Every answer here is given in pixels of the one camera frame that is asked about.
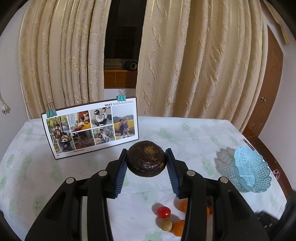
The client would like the dark brown round fruit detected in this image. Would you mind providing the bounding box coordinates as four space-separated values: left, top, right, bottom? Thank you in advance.
126 141 167 177

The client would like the light blue lattice basket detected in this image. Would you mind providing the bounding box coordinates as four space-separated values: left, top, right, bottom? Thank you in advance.
234 146 272 193

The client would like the orange tangerine behind finger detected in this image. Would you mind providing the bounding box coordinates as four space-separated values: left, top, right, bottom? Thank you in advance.
180 199 188 213

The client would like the small orange tangerine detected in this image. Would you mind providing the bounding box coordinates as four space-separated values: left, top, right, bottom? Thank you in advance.
171 220 185 237

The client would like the white floral tablecloth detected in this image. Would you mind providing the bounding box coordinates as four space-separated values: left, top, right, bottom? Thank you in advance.
1 117 287 240

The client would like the small tan longan fruit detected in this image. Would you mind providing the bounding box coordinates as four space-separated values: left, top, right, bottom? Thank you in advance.
159 219 173 232

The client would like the red cherry tomato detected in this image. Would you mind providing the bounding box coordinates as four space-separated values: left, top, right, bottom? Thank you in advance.
157 206 171 219

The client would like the photo collage display board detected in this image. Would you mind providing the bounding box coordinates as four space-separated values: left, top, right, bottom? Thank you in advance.
41 97 139 160

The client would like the teal binder clip left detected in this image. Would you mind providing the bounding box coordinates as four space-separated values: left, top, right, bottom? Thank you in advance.
46 102 57 118

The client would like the teal binder clip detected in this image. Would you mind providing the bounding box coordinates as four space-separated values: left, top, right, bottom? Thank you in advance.
116 89 126 102
46 102 57 118

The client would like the teal binder clip right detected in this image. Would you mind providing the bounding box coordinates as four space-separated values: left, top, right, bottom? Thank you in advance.
116 89 126 102

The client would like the beige curtain right panel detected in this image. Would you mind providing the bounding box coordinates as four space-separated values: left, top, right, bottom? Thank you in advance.
136 1 267 131

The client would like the beige curtain panel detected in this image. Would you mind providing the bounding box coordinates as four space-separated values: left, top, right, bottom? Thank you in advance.
18 0 111 119
136 1 267 131

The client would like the brown wooden door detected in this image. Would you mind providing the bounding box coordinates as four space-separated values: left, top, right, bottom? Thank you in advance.
243 28 283 138

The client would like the beige curtain left panel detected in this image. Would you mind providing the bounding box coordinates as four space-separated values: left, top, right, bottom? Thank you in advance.
18 0 111 119

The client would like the wooden bed frame rail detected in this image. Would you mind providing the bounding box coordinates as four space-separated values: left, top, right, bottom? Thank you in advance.
245 135 293 198

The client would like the white power plug cable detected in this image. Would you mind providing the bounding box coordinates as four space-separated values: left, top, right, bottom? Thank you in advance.
0 91 11 115

